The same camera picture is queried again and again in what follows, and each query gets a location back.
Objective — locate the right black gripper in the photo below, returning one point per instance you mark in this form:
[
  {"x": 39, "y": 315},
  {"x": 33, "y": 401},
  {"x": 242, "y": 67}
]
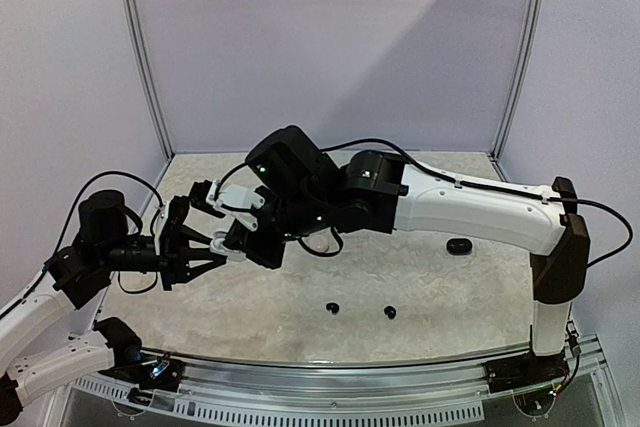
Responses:
[{"x": 258, "y": 235}]

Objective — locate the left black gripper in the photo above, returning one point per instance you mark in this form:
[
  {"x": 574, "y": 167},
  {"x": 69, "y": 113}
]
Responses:
[{"x": 174, "y": 253}]

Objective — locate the white earbud charging case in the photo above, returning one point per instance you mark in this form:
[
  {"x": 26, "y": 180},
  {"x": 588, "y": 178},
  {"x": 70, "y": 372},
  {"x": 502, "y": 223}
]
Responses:
[{"x": 217, "y": 244}]

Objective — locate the black earbud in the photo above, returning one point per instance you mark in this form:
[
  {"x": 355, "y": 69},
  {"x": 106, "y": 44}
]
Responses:
[
  {"x": 390, "y": 312},
  {"x": 333, "y": 308}
]

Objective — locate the black earbud charging case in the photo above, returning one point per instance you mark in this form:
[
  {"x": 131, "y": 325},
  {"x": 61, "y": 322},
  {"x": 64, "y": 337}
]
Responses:
[{"x": 459, "y": 246}]

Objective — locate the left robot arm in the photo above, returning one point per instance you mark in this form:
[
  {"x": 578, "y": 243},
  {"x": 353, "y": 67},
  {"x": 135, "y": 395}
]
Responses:
[{"x": 75, "y": 275}]

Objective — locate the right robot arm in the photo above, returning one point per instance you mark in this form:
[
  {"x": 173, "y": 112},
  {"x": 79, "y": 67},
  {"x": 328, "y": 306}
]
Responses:
[{"x": 383, "y": 189}]

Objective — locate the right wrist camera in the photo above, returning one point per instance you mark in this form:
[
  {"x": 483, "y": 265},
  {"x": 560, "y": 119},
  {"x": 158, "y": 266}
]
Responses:
[{"x": 240, "y": 202}]

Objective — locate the aluminium front rail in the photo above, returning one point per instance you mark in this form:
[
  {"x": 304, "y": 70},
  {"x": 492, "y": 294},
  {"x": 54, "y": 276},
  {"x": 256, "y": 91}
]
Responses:
[{"x": 460, "y": 391}]

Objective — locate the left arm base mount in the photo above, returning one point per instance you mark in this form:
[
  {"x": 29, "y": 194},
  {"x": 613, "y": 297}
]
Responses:
[{"x": 153, "y": 373}]

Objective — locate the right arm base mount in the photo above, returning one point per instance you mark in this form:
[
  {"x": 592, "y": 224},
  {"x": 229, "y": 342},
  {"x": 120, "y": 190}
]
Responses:
[{"x": 527, "y": 370}]

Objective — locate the left aluminium frame post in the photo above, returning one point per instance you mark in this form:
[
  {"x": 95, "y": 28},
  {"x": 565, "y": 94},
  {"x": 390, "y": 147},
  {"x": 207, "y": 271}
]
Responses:
[{"x": 146, "y": 77}]

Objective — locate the aluminium frame post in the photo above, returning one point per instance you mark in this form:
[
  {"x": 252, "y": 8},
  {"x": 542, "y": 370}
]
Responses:
[
  {"x": 525, "y": 47},
  {"x": 146, "y": 77}
]

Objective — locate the right aluminium frame post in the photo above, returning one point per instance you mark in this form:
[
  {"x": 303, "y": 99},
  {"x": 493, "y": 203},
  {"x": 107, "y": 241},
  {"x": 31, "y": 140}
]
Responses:
[{"x": 525, "y": 47}]

